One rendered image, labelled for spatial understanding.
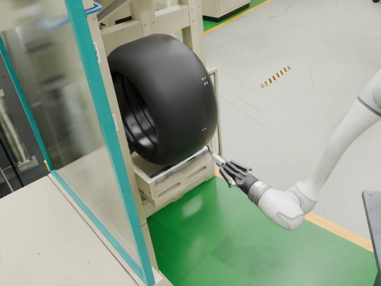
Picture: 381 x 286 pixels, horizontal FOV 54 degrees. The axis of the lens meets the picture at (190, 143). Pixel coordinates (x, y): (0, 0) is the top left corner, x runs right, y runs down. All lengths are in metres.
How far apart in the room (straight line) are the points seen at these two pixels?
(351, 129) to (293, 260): 1.37
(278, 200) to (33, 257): 0.82
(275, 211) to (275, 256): 1.14
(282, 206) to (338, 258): 1.22
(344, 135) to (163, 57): 0.71
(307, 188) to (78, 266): 0.90
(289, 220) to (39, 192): 0.82
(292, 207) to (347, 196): 1.58
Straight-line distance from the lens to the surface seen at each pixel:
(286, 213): 1.37
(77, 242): 1.00
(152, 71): 1.43
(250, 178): 1.45
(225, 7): 6.35
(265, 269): 2.43
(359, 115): 1.26
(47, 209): 1.12
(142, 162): 1.95
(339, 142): 1.30
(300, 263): 2.48
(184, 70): 1.47
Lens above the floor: 1.98
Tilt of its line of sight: 36 degrees down
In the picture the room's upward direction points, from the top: 7 degrees counter-clockwise
